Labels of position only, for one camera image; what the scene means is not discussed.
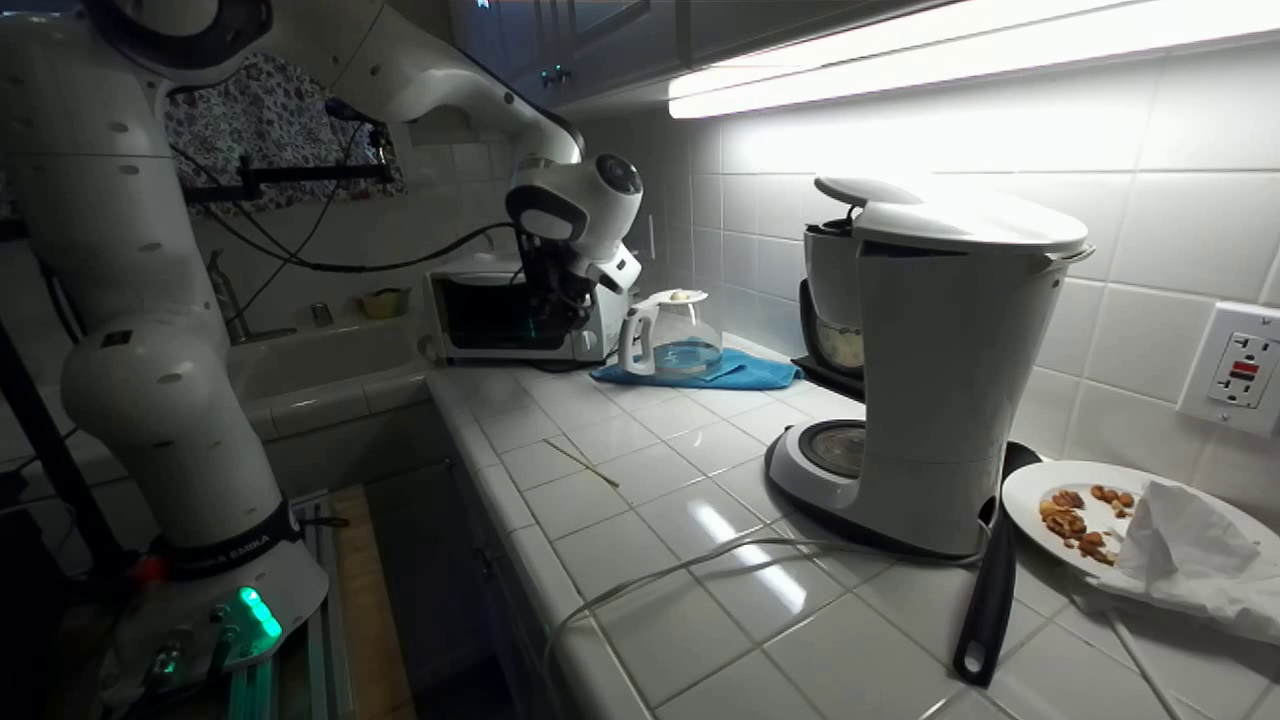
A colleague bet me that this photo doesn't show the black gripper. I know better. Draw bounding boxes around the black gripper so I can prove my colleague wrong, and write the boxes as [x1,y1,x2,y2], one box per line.
[515,234,603,354]

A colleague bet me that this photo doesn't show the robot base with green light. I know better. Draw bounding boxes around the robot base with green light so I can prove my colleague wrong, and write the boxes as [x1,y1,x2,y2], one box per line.
[95,537,332,720]

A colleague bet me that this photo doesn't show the white toaster oven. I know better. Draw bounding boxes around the white toaster oven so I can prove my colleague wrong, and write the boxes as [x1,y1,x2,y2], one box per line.
[423,253,640,370]

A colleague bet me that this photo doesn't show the glass carafe with white lid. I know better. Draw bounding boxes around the glass carafe with white lid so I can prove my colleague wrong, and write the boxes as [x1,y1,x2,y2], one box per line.
[621,289,723,386]

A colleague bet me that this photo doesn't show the thin wooden skewer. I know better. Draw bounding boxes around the thin wooden skewer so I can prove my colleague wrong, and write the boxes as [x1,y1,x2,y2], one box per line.
[539,437,622,491]

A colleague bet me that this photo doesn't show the small yellow item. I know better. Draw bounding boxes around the small yellow item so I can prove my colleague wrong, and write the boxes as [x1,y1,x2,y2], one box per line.
[356,284,414,322]

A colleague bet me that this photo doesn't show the blue towel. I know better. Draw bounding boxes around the blue towel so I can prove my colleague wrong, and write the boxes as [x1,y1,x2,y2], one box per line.
[591,348,803,395]

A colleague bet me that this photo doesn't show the white sink basin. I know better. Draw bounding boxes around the white sink basin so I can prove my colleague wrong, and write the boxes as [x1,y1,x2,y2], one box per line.
[223,314,453,444]

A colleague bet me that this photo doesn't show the black horizontal rod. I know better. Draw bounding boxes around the black horizontal rod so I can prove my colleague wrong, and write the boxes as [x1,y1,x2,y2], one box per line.
[175,155,400,205]

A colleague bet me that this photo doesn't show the patterned dark cloth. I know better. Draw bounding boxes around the patterned dark cloth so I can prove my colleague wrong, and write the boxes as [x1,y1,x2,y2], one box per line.
[155,50,400,192]

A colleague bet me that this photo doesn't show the white coffee maker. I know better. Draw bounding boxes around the white coffee maker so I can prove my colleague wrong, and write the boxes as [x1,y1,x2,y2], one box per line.
[764,171,1096,560]

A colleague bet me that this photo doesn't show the under-cabinet light strip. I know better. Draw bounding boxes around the under-cabinet light strip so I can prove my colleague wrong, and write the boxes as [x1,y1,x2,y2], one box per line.
[664,0,1280,125]

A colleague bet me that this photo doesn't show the white plate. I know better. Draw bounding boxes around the white plate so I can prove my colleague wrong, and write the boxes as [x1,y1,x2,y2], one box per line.
[999,456,1280,579]

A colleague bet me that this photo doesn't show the black tripod leg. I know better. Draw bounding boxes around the black tripod leg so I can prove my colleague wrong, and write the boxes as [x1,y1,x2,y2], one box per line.
[0,322,136,602]

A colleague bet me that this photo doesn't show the brown food pieces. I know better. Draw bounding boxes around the brown food pieces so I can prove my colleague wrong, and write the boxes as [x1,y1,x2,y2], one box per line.
[1035,481,1138,568]

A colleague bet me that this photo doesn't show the white paper napkin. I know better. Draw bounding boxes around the white paper napkin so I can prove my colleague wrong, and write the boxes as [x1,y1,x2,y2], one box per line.
[1085,474,1280,652]

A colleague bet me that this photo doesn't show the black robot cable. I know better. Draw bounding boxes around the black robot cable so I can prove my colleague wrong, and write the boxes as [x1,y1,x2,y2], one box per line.
[183,197,520,280]

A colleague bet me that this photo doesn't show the thin white cable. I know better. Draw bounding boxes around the thin white cable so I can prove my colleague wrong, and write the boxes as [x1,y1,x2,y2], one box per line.
[534,527,854,672]

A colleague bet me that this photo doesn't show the white wall cabinet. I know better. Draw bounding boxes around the white wall cabinet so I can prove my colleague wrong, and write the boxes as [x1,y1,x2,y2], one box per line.
[445,0,964,121]

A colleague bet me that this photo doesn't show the black handled utensil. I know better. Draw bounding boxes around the black handled utensil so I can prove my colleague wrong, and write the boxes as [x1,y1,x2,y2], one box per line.
[947,441,1045,691]

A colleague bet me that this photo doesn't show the white wall outlet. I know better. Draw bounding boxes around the white wall outlet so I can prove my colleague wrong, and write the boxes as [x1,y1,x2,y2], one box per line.
[1175,299,1280,441]

